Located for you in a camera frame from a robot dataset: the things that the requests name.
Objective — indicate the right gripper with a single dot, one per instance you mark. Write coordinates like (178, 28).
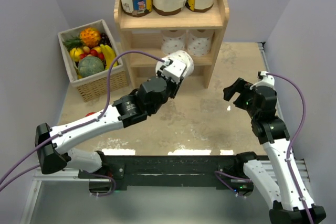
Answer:
(240, 86)

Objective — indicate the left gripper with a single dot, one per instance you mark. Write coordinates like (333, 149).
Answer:
(174, 85)

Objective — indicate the dotted paper roll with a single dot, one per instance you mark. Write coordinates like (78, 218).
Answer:
(185, 57)
(199, 42)
(172, 41)

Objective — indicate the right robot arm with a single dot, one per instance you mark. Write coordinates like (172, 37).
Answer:
(286, 194)

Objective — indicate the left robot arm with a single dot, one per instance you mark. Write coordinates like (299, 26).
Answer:
(56, 145)

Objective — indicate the wooden three-tier shelf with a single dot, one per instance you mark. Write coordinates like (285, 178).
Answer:
(143, 33)

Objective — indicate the yellow bananas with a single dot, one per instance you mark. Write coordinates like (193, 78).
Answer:
(109, 55)

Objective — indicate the dark grape bunch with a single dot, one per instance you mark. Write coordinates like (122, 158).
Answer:
(105, 40)

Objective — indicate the red apple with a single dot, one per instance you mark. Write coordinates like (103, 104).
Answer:
(91, 113)

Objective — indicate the green melon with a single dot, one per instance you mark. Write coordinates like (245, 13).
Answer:
(90, 65)

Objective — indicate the wicker basket with liner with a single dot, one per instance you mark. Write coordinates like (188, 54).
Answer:
(95, 85)

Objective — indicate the orange pineapple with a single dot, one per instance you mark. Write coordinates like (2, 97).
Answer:
(90, 37)

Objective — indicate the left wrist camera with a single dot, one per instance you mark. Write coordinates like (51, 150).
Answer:
(171, 68)

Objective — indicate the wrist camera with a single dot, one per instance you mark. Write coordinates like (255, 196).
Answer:
(171, 68)
(264, 79)

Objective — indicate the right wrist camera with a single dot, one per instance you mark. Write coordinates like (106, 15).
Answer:
(264, 79)

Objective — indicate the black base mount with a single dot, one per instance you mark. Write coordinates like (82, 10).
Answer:
(221, 172)

